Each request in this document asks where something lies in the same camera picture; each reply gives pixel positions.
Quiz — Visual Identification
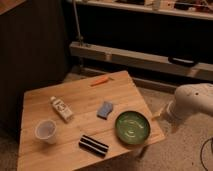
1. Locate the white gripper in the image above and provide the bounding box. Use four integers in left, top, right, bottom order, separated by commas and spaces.
151, 105, 170, 122

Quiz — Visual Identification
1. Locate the green ceramic bowl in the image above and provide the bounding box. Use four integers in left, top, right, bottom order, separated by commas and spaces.
115, 111, 151, 145

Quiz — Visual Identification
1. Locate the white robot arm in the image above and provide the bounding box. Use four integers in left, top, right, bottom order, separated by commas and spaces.
152, 83, 213, 125

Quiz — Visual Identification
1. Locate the blue sponge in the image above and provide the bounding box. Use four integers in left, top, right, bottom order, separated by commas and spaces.
97, 101, 113, 119

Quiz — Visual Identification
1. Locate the long wooden beam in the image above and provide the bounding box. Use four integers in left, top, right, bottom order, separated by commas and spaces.
69, 42, 213, 81

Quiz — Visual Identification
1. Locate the orange carrot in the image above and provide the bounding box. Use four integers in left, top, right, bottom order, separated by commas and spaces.
90, 76, 113, 86

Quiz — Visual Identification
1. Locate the black white striped box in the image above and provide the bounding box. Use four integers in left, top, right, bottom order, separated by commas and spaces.
79, 135, 109, 157

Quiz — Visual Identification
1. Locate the wooden table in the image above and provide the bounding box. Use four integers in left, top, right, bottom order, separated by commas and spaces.
17, 71, 165, 171

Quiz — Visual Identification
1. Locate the white carton bottle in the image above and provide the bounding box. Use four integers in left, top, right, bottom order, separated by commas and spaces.
50, 96, 73, 122

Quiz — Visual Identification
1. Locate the metal pole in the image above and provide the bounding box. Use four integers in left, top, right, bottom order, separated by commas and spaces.
72, 0, 83, 46

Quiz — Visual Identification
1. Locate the clear plastic cup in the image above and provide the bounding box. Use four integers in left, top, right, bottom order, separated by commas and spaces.
35, 120, 56, 144

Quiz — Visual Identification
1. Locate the wooden shelf with clutter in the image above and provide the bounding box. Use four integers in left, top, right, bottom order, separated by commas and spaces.
67, 0, 213, 21

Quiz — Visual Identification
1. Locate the black handle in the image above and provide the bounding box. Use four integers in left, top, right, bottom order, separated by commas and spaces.
168, 57, 199, 67

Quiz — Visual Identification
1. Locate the black cable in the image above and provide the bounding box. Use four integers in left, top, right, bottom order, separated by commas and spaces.
199, 137, 213, 169

